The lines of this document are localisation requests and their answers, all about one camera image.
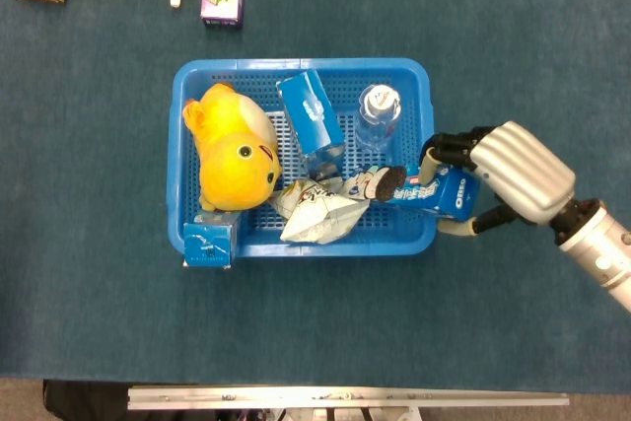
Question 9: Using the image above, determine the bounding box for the blue plastic perforated basket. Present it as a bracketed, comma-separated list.
[166, 57, 439, 259]

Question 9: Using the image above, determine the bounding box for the crumpled white snack bag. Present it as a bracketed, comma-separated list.
[268, 179, 372, 246]

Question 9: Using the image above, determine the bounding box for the aluminium profile rail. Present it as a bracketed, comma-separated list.
[126, 385, 571, 411]

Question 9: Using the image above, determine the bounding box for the blue Oreo box with barcode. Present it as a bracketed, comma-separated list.
[181, 211, 243, 270]

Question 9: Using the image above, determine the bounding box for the yellow plush duck toy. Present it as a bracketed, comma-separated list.
[181, 82, 283, 213]

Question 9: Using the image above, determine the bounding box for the long blue Oreo box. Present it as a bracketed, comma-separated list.
[339, 164, 482, 221]

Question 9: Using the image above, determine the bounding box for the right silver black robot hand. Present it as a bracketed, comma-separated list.
[418, 119, 577, 240]

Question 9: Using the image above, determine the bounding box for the clear plastic water bottle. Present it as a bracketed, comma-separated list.
[354, 84, 403, 152]

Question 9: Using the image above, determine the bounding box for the blue Oreo box pink stripe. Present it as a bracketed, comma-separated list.
[274, 69, 347, 180]

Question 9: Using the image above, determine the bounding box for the black robot base cover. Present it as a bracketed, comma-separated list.
[42, 379, 132, 421]

